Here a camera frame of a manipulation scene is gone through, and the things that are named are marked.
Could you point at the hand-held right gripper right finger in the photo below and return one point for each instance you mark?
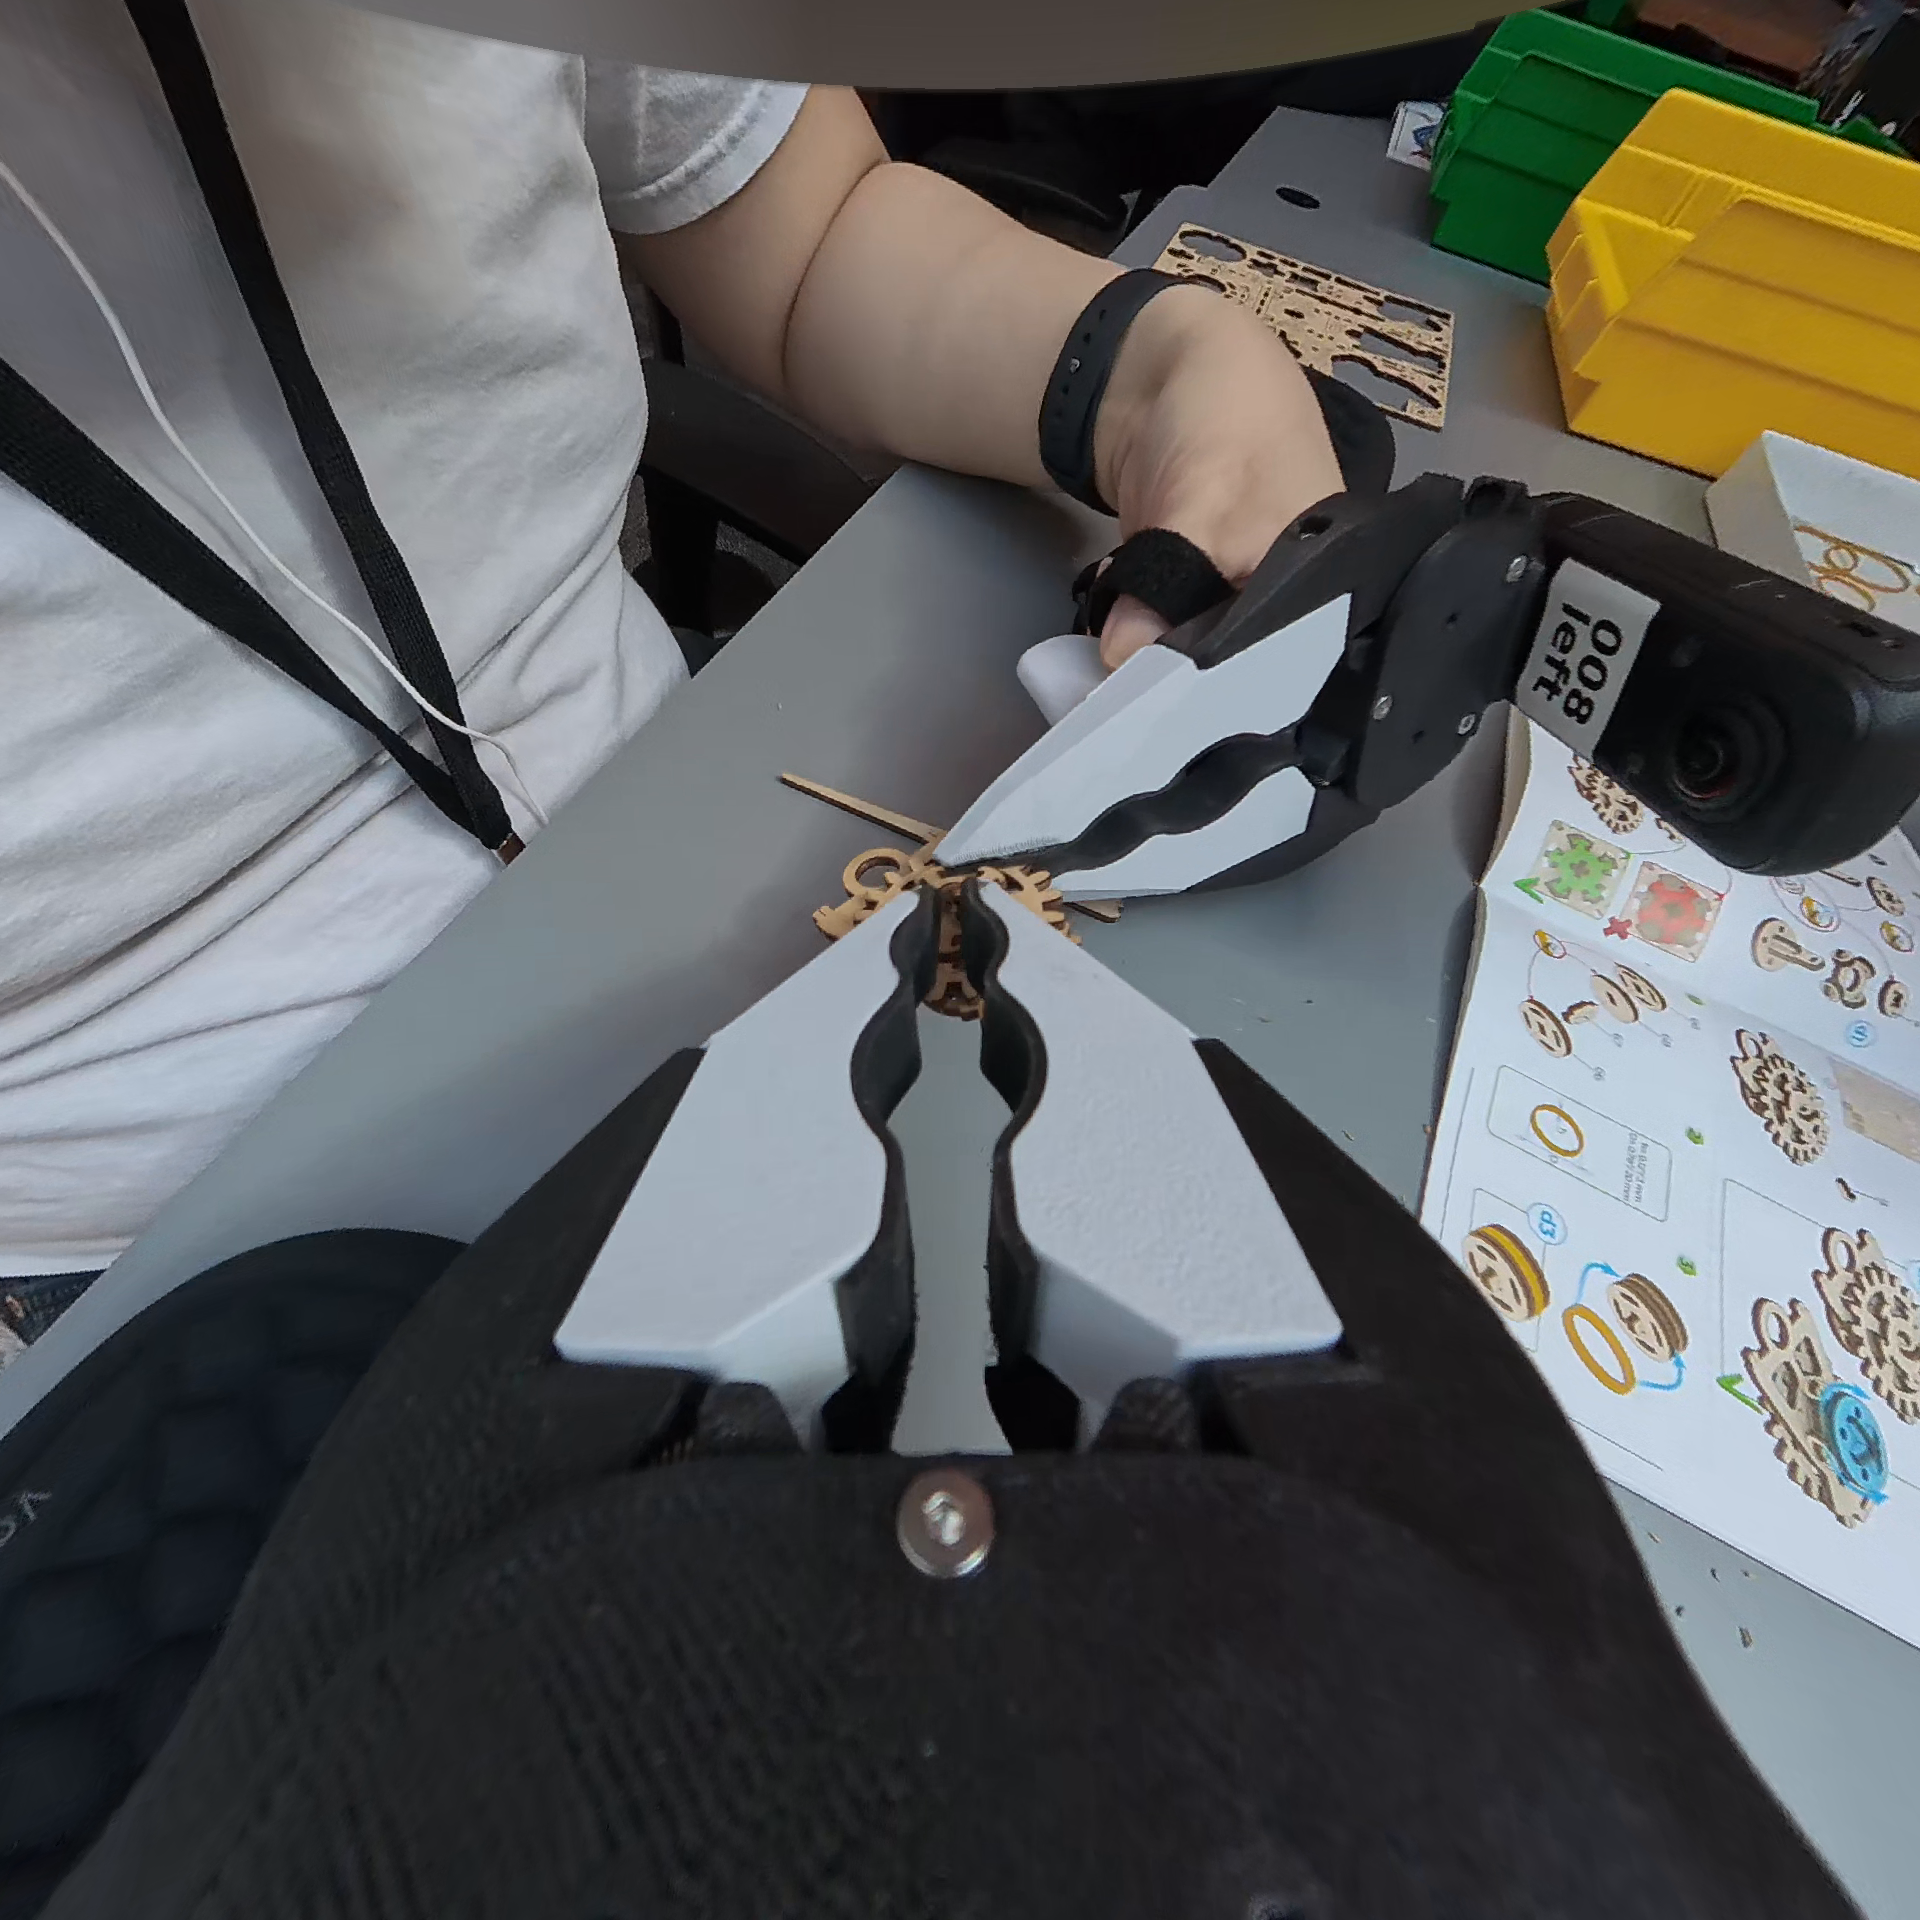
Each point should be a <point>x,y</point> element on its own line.
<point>1155,1185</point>

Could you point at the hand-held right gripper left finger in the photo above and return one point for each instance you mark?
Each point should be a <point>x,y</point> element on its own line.
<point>734,1185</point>

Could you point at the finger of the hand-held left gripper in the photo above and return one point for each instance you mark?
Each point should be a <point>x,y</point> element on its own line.
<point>1171,721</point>
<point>1230,832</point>

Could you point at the wooden gear assembly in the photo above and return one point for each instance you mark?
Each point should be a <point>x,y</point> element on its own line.
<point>871,884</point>

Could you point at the person's left forearm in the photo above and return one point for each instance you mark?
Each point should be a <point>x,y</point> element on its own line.
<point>901,300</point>

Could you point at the person's left hand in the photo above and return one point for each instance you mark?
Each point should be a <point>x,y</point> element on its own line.
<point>1215,451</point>

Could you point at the white cardboard box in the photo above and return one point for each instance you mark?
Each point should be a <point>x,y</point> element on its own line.
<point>1771,510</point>

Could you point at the thin wooden stick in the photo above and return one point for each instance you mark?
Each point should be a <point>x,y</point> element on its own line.
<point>854,803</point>

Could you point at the black wristband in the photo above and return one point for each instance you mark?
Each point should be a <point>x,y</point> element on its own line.
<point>1089,391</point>

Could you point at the laser-cut wooden part sheet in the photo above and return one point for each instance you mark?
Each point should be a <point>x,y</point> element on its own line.
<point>1350,322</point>

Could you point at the yellow plastic bin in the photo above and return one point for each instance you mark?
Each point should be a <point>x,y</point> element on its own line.
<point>1741,300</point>

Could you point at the green plastic bin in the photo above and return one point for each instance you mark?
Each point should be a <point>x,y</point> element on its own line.
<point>1545,134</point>

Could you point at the small printed card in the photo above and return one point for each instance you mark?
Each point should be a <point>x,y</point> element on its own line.
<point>1414,133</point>

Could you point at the black chair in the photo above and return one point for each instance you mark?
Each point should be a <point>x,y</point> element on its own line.
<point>734,451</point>

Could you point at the illustrated instruction booklet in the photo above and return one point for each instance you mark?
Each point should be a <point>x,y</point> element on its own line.
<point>1681,1171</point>

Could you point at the black padded cushion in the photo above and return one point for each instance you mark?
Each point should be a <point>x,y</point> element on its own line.
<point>164,1500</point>

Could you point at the person's blue jeans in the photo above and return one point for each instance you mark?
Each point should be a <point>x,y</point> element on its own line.
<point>38,1313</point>

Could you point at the person's white shirt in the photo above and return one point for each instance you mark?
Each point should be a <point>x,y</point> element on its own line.
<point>375,525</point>

